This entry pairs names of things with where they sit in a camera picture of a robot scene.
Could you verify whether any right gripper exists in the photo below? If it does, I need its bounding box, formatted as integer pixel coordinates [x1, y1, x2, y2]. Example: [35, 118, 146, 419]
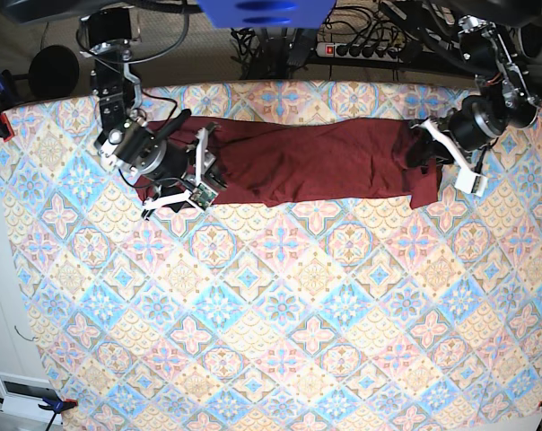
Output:
[140, 110, 230, 221]

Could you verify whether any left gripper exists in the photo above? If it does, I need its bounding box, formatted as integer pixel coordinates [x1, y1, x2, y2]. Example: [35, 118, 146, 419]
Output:
[406, 107, 491, 168]

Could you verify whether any maroon long-sleeve t-shirt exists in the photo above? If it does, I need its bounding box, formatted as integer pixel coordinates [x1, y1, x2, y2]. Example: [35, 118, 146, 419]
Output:
[134, 115, 443, 210]

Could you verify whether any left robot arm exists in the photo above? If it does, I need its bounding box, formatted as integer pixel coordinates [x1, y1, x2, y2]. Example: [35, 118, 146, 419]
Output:
[406, 1, 542, 167]

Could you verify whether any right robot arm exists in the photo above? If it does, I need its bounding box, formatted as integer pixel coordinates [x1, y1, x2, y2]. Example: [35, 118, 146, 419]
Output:
[76, 6, 227, 219]

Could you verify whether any white power strip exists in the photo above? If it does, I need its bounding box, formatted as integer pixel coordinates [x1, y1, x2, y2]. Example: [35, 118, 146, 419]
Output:
[315, 42, 399, 61]

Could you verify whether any patterned colourful tablecloth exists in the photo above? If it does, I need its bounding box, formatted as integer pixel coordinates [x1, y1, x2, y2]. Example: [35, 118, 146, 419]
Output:
[0, 97, 542, 430]

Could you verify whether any red black clamp left edge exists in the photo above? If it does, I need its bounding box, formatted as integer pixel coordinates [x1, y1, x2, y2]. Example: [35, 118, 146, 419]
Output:
[0, 69, 17, 142]

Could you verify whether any orange black clamp bottom left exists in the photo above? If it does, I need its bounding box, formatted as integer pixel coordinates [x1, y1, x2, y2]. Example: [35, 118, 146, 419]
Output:
[0, 395, 78, 417]

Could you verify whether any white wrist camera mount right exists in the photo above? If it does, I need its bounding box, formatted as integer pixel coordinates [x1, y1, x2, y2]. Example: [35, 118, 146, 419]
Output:
[142, 122, 227, 220]

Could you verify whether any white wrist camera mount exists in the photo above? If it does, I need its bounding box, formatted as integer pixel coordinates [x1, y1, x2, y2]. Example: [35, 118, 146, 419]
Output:
[142, 122, 227, 220]
[412, 119, 488, 198]

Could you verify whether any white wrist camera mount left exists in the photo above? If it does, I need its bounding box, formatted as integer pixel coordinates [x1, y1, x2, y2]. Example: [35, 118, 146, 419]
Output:
[412, 119, 488, 198]

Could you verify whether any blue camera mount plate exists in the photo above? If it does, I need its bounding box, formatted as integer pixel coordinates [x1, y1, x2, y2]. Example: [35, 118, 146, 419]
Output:
[197, 0, 336, 29]

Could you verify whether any white wall socket box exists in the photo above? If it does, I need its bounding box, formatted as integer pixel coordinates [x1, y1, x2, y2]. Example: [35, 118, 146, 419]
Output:
[0, 372, 57, 424]

